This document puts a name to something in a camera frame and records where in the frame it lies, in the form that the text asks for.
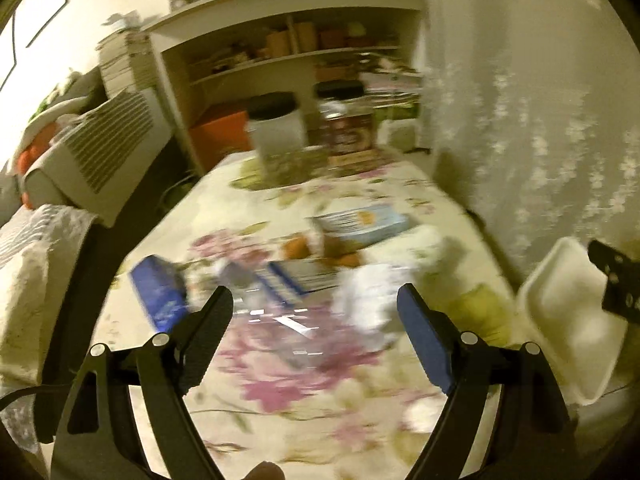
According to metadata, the white plastic trash bin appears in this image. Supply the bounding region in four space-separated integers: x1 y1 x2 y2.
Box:
516 237 628 405

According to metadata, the dark blue small box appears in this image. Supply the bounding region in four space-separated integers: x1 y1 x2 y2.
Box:
129 255 189 333

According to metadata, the white knit blanket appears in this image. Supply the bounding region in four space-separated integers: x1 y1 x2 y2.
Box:
1 205 96 393

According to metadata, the crumpled white paper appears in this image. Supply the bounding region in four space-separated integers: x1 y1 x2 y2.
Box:
332 224 447 352

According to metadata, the floral tablecloth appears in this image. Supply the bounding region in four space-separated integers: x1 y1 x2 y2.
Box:
65 155 522 479

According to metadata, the blue striped leaflet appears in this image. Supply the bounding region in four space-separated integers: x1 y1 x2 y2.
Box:
254 259 338 309

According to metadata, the white lace curtain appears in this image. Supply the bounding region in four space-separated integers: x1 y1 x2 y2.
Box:
426 0 639 276

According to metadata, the light blue carton box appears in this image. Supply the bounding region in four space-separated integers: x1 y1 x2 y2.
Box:
311 204 412 257

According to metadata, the orange storage box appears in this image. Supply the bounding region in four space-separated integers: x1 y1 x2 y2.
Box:
189 110 252 172

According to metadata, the brown glass jar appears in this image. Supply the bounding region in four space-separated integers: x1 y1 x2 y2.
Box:
314 79 375 157

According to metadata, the white lidded jar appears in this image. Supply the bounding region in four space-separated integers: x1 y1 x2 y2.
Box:
246 91 308 185

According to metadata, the white shelf unit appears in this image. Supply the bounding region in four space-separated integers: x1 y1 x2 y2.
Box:
146 0 427 174

